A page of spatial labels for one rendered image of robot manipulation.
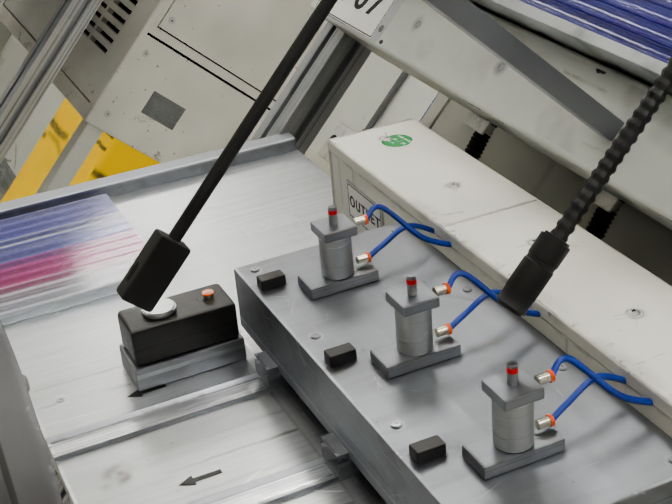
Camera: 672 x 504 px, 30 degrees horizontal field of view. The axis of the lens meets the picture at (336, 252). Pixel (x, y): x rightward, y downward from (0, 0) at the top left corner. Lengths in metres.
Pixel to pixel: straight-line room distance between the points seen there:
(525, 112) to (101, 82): 1.16
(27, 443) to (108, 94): 1.78
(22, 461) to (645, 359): 0.56
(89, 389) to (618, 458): 0.38
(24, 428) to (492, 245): 0.66
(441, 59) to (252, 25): 1.01
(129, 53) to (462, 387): 1.31
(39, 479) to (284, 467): 0.58
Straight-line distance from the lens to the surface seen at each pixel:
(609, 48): 0.85
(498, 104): 0.95
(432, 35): 1.06
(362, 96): 3.89
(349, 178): 1.00
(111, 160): 3.89
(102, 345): 0.93
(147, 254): 0.73
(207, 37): 2.00
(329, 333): 0.79
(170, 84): 2.00
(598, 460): 0.68
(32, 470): 0.20
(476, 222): 0.87
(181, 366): 0.87
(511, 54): 0.79
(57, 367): 0.92
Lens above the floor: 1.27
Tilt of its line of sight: 7 degrees down
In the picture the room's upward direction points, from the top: 34 degrees clockwise
